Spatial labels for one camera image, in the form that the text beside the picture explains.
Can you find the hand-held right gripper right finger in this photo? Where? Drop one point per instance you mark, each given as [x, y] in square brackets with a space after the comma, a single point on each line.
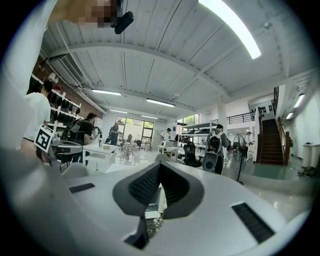
[212, 225]

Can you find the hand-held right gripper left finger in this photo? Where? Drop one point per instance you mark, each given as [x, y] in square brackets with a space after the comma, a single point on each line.
[100, 212]

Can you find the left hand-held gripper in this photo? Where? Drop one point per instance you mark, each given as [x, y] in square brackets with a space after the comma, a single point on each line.
[43, 140]

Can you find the person's left forearm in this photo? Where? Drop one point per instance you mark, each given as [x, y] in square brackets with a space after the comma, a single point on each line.
[28, 147]

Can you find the grey black backpack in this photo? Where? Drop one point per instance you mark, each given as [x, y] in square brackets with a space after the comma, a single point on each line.
[70, 130]

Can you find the large white table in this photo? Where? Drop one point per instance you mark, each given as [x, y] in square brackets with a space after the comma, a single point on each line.
[100, 150]

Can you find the tall patterned cup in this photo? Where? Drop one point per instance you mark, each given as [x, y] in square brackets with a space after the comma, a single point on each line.
[100, 142]

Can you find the round wooden basket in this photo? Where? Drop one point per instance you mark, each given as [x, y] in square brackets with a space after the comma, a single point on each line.
[107, 147]

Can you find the table with chequered cloth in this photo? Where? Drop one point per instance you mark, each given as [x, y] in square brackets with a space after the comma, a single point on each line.
[129, 148]

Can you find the long ceiling light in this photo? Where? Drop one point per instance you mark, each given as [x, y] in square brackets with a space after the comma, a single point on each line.
[106, 92]
[299, 100]
[118, 111]
[150, 117]
[237, 27]
[160, 102]
[290, 115]

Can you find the grey hard case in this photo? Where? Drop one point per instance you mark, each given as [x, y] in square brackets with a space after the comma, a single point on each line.
[208, 162]

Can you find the black folding chair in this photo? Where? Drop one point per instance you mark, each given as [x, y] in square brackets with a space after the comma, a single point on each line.
[147, 146]

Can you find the large black-framed window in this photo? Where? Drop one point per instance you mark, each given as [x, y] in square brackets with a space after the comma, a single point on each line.
[147, 127]

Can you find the white air conditioner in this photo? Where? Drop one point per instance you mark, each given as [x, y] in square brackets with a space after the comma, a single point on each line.
[70, 70]

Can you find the black office chair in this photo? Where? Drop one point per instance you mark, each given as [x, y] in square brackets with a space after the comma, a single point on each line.
[190, 150]

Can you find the black red backpack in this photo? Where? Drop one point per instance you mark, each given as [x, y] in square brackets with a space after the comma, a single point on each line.
[214, 143]

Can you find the black standing fan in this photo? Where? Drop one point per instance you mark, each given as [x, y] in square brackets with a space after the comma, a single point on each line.
[238, 145]

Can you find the small white table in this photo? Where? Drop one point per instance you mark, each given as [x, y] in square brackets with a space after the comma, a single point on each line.
[172, 149]

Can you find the white box appliance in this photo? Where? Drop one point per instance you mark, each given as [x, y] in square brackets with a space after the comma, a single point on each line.
[171, 144]

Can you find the white metal storage rack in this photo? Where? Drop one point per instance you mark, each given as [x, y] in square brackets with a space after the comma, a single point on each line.
[197, 126]

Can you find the dark wooden staircase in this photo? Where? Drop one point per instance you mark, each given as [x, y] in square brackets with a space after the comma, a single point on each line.
[271, 142]

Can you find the person's white shirt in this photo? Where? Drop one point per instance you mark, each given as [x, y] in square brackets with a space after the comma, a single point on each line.
[17, 62]

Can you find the small black-framed window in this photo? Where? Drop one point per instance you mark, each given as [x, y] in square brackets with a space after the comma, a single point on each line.
[192, 119]

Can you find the pile of dark bags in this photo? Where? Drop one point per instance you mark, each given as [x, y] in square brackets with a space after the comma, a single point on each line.
[306, 171]

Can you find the black mezzanine railing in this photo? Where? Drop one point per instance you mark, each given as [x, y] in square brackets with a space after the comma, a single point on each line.
[241, 115]

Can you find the white cabinet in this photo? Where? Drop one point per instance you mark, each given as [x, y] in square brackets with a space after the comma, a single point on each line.
[310, 155]

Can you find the row of black hanging items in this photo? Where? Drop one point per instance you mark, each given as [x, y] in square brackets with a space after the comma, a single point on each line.
[265, 108]

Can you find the person's head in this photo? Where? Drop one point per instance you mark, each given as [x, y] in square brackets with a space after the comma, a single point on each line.
[72, 12]

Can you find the black stair railing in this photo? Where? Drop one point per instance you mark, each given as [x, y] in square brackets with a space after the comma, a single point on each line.
[276, 100]

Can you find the round ceiling sensor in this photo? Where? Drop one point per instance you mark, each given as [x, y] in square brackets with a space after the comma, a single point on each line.
[268, 25]

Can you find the black head camera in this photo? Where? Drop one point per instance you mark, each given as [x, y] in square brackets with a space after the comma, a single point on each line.
[123, 22]

